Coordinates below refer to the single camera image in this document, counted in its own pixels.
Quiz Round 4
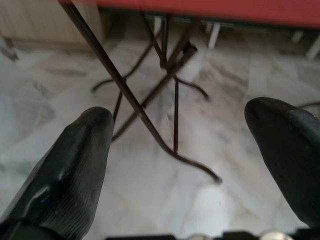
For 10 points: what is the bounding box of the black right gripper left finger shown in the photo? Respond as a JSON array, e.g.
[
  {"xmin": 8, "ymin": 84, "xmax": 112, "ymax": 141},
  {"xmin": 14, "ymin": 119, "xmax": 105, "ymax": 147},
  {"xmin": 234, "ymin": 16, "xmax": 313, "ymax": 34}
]
[{"xmin": 0, "ymin": 106, "xmax": 116, "ymax": 240}]

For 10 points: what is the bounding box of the beige slatted cabinet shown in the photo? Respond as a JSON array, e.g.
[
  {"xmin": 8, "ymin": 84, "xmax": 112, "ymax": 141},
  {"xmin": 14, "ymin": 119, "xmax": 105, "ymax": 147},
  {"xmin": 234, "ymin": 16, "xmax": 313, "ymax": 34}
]
[{"xmin": 0, "ymin": 0, "xmax": 106, "ymax": 52}]

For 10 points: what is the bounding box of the small marble folding table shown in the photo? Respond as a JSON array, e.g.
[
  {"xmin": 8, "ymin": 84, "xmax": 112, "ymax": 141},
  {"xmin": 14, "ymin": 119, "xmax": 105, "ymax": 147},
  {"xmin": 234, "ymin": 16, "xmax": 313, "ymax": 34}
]
[{"xmin": 56, "ymin": 0, "xmax": 320, "ymax": 185}]

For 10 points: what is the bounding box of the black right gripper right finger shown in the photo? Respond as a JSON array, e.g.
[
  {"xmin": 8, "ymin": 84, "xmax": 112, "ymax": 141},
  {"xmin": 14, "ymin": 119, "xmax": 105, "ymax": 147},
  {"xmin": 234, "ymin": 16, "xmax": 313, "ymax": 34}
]
[{"xmin": 244, "ymin": 97, "xmax": 320, "ymax": 231}]

